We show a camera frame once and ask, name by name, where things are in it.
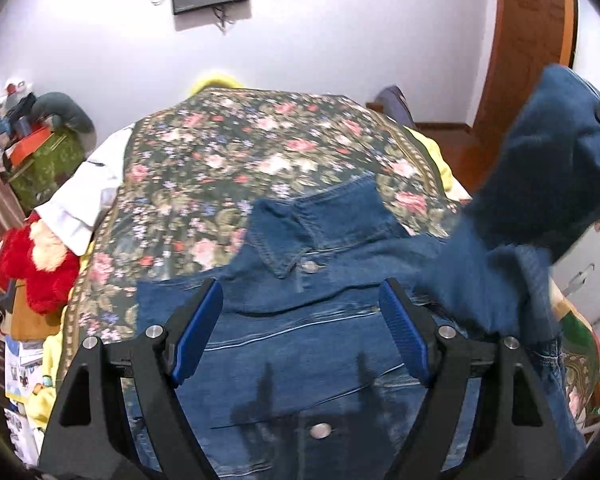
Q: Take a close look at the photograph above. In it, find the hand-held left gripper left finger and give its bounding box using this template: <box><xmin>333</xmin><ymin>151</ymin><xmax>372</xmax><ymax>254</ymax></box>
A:
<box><xmin>39</xmin><ymin>278</ymin><xmax>225</xmax><ymax>480</ymax></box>

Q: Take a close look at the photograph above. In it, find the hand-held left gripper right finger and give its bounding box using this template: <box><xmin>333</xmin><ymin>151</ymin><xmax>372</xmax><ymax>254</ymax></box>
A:
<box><xmin>379</xmin><ymin>278</ymin><xmax>563</xmax><ymax>480</ymax></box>

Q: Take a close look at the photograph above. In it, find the blue denim jacket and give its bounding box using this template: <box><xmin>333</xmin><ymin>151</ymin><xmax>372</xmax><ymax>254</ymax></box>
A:
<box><xmin>136</xmin><ymin>66</ymin><xmax>600</xmax><ymax>480</ymax></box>

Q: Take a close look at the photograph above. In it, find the brown wooden door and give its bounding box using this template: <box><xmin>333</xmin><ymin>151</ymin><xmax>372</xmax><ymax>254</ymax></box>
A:
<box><xmin>460</xmin><ymin>0</ymin><xmax>578</xmax><ymax>196</ymax></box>

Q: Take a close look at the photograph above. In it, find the white cabinet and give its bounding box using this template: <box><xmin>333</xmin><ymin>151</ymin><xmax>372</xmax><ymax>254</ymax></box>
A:
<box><xmin>550</xmin><ymin>210</ymin><xmax>600</xmax><ymax>331</ymax></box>

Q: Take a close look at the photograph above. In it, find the red plush toy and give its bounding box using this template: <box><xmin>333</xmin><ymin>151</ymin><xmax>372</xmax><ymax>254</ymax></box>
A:
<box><xmin>0</xmin><ymin>212</ymin><xmax>81</xmax><ymax>316</ymax></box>

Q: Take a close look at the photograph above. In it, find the green floral blanket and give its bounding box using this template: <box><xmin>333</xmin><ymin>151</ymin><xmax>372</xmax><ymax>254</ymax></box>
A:
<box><xmin>55</xmin><ymin>87</ymin><xmax>476</xmax><ymax>411</ymax></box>

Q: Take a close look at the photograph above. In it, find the white cloth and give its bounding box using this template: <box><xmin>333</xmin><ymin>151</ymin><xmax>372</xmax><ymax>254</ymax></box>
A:
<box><xmin>34</xmin><ymin>127</ymin><xmax>133</xmax><ymax>256</ymax></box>

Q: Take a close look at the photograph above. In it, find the brown cardboard box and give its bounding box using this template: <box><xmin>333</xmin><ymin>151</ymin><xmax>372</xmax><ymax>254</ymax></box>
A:
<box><xmin>2</xmin><ymin>280</ymin><xmax>63</xmax><ymax>341</ymax></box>

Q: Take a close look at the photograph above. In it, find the green orange patterned cloth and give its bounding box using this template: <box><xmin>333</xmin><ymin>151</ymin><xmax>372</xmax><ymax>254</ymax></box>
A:
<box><xmin>552</xmin><ymin>285</ymin><xmax>600</xmax><ymax>441</ymax></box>

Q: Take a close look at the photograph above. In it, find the green patterned bag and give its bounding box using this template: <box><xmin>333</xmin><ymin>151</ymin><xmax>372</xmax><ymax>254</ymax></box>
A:
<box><xmin>5</xmin><ymin>127</ymin><xmax>86</xmax><ymax>213</ymax></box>

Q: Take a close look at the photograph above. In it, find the orange box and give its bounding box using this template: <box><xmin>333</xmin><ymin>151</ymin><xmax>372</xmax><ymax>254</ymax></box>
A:
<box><xmin>5</xmin><ymin>125</ymin><xmax>51</xmax><ymax>166</ymax></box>

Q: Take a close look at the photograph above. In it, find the dark grey cushion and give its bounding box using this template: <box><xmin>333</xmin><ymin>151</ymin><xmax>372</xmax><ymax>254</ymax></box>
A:
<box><xmin>32</xmin><ymin>92</ymin><xmax>96</xmax><ymax>133</ymax></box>

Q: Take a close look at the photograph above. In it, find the black monitor cable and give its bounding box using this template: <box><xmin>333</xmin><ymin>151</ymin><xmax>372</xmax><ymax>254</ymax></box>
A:
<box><xmin>211</xmin><ymin>4</ymin><xmax>232</xmax><ymax>34</ymax></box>

